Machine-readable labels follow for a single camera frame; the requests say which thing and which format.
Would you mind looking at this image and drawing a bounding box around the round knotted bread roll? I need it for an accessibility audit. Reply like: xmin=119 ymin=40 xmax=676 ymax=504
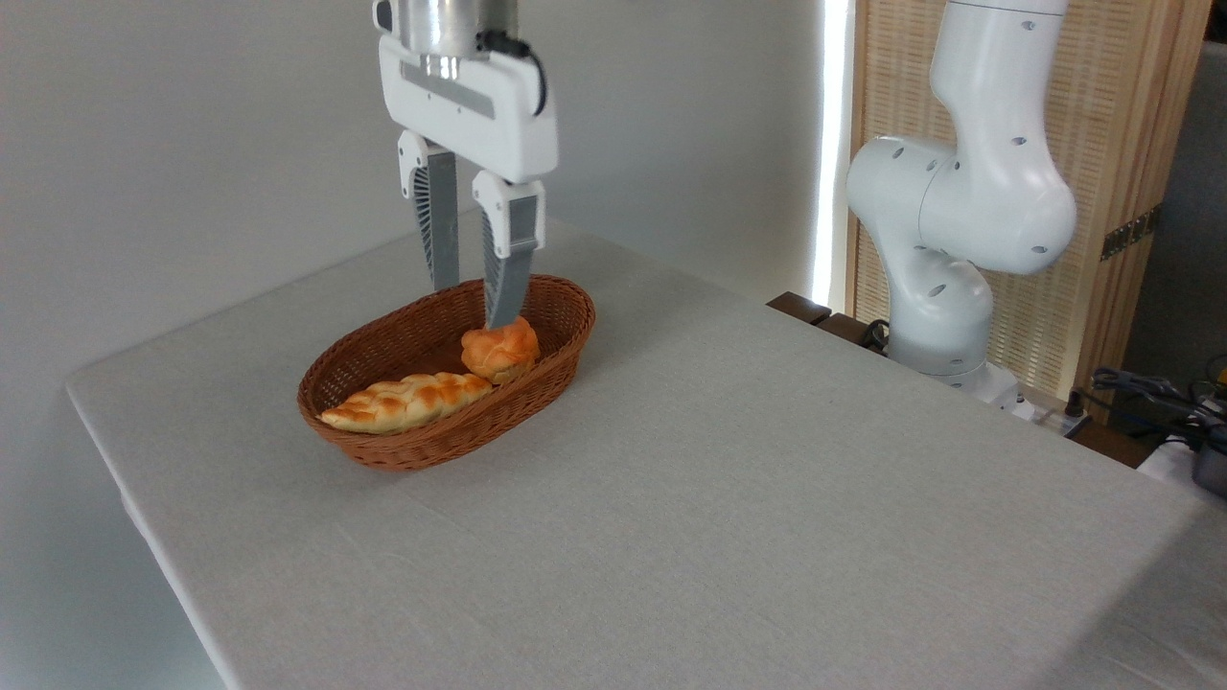
xmin=459 ymin=315 xmax=542 ymax=386

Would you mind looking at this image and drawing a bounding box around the brown wicker oval basket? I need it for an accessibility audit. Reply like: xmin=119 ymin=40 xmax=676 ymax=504
xmin=296 ymin=274 xmax=597 ymax=473

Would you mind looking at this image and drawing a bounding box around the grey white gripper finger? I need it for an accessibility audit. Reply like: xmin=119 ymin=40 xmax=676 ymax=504
xmin=471 ymin=170 xmax=548 ymax=333
xmin=397 ymin=129 xmax=462 ymax=293

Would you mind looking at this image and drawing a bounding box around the long braided bread loaf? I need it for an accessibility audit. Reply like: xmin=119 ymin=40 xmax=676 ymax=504
xmin=318 ymin=371 xmax=495 ymax=436

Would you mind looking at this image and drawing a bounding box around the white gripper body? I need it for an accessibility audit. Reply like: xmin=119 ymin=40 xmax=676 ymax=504
xmin=378 ymin=34 xmax=560 ymax=186

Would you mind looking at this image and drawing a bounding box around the grey device box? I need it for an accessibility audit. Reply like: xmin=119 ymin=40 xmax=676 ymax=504
xmin=1192 ymin=445 xmax=1227 ymax=500

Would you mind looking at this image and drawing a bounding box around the black cable bundle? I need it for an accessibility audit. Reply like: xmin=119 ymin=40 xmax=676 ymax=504
xmin=1091 ymin=356 xmax=1227 ymax=453

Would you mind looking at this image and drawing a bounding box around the grey tablecloth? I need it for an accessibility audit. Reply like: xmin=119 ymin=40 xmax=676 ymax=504
xmin=64 ymin=213 xmax=1227 ymax=690

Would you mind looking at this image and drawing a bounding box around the black metal screen hinge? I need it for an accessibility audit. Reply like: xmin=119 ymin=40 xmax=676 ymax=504
xmin=1100 ymin=205 xmax=1162 ymax=263

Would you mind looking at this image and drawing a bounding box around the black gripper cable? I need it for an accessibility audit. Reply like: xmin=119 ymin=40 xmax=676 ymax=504
xmin=475 ymin=30 xmax=548 ymax=119

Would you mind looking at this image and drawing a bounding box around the dark brown wooden board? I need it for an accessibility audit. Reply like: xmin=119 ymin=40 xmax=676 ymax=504
xmin=766 ymin=291 xmax=891 ymax=357

